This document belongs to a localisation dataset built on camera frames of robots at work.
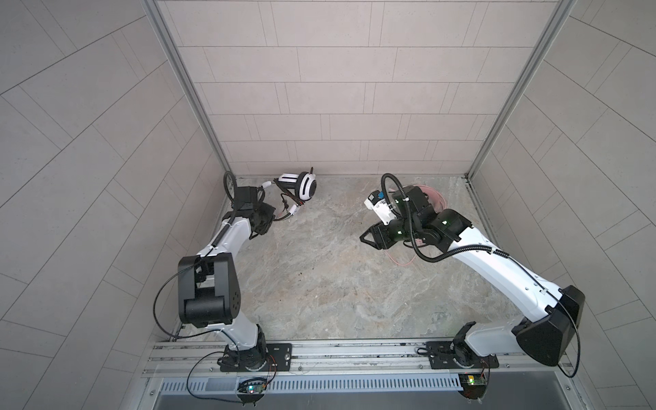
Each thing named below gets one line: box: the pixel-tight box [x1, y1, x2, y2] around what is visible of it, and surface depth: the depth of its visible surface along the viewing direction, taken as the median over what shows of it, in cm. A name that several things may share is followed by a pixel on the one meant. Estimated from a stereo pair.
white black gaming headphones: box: [276, 166, 318, 202], surface depth 85 cm
